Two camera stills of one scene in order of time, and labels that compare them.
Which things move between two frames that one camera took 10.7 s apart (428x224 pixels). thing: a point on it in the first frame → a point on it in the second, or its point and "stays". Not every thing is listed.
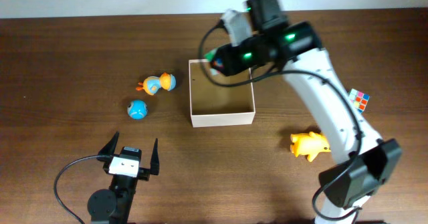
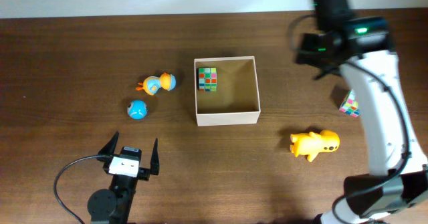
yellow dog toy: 309,144 stays
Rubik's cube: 216,63 → 207,79
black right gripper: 224,61 → 308,50
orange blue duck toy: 152,85 stays
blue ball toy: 137,109 stays
